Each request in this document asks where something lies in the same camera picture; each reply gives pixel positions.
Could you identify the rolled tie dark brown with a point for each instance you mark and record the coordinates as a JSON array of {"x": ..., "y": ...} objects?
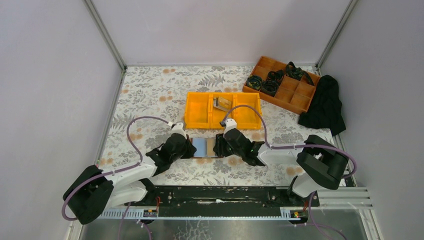
[{"x": 270, "y": 87}]

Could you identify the rolled tie dark orange pattern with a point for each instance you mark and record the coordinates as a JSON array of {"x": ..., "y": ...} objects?
[{"x": 276, "y": 76}]

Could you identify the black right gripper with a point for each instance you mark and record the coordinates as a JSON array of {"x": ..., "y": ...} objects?
[{"x": 224, "y": 145}]

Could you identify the rolled tie green yellow pattern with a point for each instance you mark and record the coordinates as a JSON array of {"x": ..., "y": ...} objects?
[{"x": 254, "y": 82}]

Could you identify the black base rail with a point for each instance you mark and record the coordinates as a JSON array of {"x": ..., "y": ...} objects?
[{"x": 223, "y": 201}]

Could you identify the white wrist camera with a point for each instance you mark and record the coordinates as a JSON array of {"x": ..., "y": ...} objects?
[
  {"x": 228, "y": 124},
  {"x": 178, "y": 128}
]

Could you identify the loose dark floral tie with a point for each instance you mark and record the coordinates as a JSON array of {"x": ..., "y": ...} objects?
[{"x": 297, "y": 73}]

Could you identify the black cloth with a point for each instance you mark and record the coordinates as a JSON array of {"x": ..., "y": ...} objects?
[{"x": 325, "y": 109}]

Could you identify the gold VIP credit card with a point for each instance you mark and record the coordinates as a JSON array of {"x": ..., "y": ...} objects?
[{"x": 224, "y": 102}]

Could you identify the yellow plastic bin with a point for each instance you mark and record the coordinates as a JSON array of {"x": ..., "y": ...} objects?
[
  {"x": 246, "y": 118},
  {"x": 222, "y": 102},
  {"x": 197, "y": 110}
]

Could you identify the brown leather card holder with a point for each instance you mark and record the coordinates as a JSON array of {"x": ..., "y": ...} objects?
[{"x": 204, "y": 148}]

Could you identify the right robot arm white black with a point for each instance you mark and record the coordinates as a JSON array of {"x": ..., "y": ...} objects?
[{"x": 323, "y": 165}]

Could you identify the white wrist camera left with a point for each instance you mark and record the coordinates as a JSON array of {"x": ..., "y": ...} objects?
[{"x": 178, "y": 128}]

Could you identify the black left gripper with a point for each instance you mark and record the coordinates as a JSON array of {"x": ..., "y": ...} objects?
[{"x": 185, "y": 148}]

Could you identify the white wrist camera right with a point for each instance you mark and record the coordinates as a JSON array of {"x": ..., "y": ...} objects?
[{"x": 228, "y": 124}]

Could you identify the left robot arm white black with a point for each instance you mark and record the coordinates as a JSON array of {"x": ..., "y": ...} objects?
[{"x": 96, "y": 190}]

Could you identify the wooden compartment tray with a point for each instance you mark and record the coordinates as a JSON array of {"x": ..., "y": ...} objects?
[{"x": 292, "y": 95}]

